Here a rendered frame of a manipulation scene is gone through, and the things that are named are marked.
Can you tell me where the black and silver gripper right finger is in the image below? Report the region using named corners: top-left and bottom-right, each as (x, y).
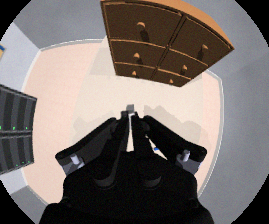
top-left (130, 104), bottom-right (207, 187)

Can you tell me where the brown wooden chest of drawers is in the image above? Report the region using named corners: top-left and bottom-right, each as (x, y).
top-left (100, 0), bottom-right (235, 84)

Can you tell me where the brown wooden drawer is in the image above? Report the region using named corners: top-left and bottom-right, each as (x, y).
top-left (105, 2), bottom-right (182, 46)
top-left (111, 39), bottom-right (166, 67)
top-left (115, 62), bottom-right (155, 80)
top-left (159, 48), bottom-right (208, 78)
top-left (152, 68), bottom-right (191, 87)
top-left (171, 16), bottom-right (231, 65)

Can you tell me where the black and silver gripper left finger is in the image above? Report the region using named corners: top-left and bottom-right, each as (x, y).
top-left (55, 105), bottom-right (131, 187)

